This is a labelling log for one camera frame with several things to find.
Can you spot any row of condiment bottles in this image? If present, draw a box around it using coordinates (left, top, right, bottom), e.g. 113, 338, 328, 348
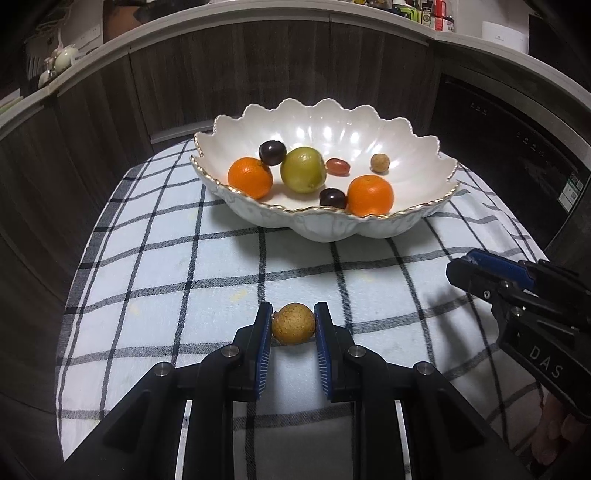
365, 0, 455, 33

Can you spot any black and white checked cloth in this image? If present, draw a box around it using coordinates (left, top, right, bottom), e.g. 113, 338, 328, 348
55, 136, 550, 480

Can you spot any person's right hand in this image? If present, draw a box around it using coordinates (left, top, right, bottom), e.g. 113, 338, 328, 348
531, 387, 591, 468

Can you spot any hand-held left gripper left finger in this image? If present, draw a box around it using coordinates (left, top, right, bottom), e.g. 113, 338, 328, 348
60, 302, 274, 480

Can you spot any wooden cutting board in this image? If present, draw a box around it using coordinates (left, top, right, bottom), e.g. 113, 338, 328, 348
104, 0, 154, 32

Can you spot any dark purple grape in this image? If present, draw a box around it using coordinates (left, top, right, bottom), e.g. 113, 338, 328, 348
319, 187, 348, 209

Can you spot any green apple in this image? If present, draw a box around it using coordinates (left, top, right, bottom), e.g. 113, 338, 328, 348
280, 146, 328, 195

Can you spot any white teapot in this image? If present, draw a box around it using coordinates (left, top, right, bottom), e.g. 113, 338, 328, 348
44, 44, 79, 75

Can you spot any orange mandarin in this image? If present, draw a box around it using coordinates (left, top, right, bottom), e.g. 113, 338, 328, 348
228, 157, 274, 200
346, 174, 396, 217

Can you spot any dark plum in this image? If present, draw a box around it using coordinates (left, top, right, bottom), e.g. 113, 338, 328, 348
259, 140, 286, 167

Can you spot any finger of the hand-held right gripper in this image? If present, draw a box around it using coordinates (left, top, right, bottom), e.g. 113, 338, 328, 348
466, 248, 537, 292
445, 258, 509, 308

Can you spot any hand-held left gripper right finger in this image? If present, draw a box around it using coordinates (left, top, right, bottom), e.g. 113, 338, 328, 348
314, 301, 527, 480

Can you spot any black built-in dishwasher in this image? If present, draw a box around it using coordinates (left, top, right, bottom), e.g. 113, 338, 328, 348
427, 76, 591, 250

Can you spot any white scalloped bowl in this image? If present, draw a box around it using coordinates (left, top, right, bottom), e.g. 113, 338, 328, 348
190, 97, 461, 243

